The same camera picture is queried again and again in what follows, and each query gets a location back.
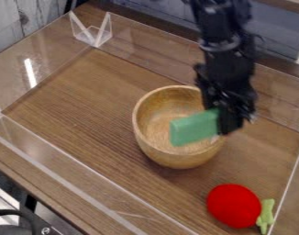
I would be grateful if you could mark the brown wooden bowl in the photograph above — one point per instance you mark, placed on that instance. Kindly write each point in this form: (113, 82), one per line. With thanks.
(161, 105)

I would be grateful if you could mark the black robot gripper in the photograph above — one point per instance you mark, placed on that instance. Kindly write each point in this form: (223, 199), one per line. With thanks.
(223, 78)

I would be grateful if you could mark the green rectangular block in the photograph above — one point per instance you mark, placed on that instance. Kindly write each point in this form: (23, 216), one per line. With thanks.
(194, 128)

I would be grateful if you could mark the red plush tomato toy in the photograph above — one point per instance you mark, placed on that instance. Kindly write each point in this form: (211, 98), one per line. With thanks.
(236, 207)

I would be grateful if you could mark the clear acrylic corner bracket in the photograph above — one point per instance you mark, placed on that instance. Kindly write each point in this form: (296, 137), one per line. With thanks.
(92, 35)

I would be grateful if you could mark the black table leg bracket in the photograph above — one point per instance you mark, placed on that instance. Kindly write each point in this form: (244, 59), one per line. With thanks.
(31, 220)

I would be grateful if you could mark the clear acrylic tray wall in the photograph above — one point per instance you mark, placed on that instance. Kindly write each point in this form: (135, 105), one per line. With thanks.
(95, 203)

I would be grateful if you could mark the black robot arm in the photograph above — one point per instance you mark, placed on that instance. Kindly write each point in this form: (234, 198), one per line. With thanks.
(220, 20)

